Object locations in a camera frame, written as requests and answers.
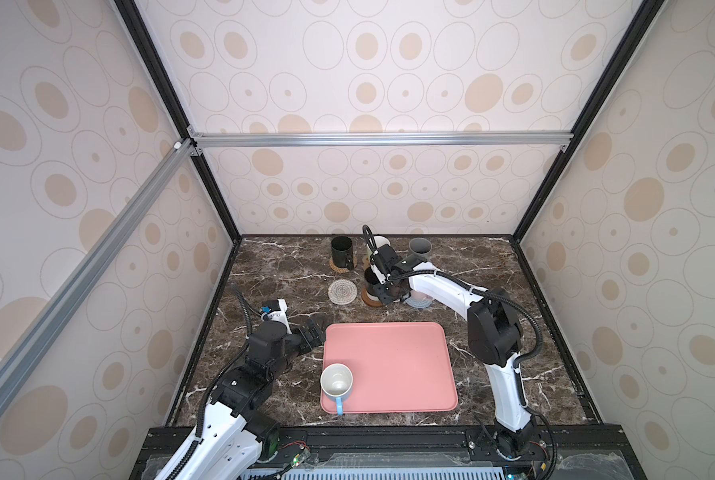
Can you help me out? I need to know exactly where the small brown wooden coaster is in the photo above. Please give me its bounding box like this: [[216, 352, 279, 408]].
[[361, 288, 383, 308]]

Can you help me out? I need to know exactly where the pink plastic tray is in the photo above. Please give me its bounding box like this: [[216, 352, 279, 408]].
[[323, 322, 459, 414]]

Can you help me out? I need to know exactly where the black mug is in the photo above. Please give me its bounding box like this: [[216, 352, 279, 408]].
[[330, 236, 354, 263], [363, 267, 381, 299]]

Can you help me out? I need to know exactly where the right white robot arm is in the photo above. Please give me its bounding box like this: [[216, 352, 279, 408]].
[[371, 261, 543, 460]]

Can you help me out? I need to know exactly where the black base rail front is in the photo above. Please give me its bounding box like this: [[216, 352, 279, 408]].
[[128, 423, 647, 480]]

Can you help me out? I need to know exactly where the green mug white inside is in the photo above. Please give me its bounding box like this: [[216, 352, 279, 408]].
[[367, 235, 391, 254]]

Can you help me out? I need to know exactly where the woven rattan coaster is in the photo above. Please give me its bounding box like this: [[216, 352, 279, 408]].
[[329, 258, 355, 274]]

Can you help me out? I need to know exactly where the black corner frame post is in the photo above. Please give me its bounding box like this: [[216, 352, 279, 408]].
[[113, 0, 242, 243], [511, 0, 665, 245]]

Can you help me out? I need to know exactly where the grey mug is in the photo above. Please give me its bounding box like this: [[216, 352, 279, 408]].
[[409, 237, 433, 262]]

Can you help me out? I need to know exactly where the blue mug white inside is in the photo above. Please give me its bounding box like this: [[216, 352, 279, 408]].
[[320, 363, 354, 416]]

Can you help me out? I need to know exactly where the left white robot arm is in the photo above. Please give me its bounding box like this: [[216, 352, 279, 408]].
[[157, 318, 326, 479]]

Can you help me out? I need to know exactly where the white grey round coaster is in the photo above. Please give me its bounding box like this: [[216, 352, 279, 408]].
[[327, 279, 357, 306]]

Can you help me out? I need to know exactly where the black corner frame post right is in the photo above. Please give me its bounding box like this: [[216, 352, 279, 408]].
[[511, 0, 665, 245]]

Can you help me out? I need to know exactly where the horizontal aluminium rail back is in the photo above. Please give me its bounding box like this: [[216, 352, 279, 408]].
[[175, 130, 573, 151]]

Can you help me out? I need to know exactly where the diagonal aluminium rail left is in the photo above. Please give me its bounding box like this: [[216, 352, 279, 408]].
[[0, 139, 196, 451]]

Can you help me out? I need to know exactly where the black corner frame post left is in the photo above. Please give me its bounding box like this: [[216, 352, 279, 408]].
[[113, 0, 242, 243]]

